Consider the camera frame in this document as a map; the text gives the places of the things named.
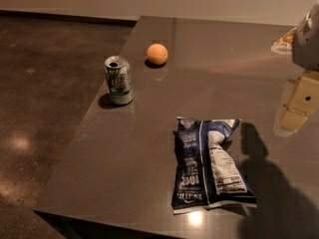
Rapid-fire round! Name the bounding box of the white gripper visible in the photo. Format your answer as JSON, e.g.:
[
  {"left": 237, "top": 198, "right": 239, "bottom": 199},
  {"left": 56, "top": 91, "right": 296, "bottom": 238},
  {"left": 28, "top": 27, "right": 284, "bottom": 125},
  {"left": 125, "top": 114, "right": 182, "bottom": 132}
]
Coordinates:
[{"left": 270, "top": 1, "right": 319, "bottom": 137}]

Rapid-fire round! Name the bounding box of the blue chip bag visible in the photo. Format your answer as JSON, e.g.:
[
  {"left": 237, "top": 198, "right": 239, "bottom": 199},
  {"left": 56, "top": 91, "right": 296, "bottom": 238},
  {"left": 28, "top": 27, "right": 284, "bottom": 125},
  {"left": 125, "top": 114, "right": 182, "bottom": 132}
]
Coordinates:
[{"left": 171, "top": 118, "right": 256, "bottom": 214}]

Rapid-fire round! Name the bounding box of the orange ball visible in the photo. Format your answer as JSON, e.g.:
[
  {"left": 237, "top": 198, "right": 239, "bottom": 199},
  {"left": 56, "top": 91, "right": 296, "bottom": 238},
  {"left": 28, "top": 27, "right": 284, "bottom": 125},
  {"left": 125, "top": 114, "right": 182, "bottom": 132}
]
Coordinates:
[{"left": 147, "top": 44, "right": 168, "bottom": 65}]

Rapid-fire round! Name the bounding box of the silver green soda can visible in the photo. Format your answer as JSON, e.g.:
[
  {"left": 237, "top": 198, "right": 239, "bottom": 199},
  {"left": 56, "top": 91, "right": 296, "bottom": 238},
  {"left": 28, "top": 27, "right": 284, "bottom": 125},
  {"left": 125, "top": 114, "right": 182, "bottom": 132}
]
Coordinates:
[{"left": 104, "top": 56, "right": 134, "bottom": 106}]

